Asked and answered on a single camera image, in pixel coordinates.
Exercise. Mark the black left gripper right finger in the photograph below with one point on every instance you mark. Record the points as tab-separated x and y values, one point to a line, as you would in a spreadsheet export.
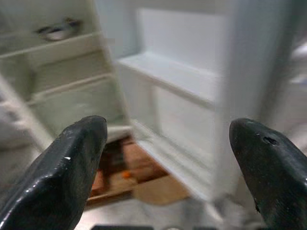
271	165

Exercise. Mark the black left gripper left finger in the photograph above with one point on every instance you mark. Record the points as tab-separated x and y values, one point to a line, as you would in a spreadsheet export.
55	172

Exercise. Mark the white fridge door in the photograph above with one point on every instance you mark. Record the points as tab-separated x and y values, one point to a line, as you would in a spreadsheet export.
60	67

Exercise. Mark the white fridge door shelf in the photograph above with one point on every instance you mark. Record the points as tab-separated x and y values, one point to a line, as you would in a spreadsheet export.
55	49

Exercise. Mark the silver fridge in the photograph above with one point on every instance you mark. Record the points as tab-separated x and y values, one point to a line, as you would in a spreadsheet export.
182	72

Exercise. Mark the white fridge interior shelf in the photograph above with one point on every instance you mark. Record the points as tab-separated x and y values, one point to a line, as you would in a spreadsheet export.
172	74

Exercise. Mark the wooden pallet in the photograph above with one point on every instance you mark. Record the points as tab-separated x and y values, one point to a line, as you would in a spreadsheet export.
124	167

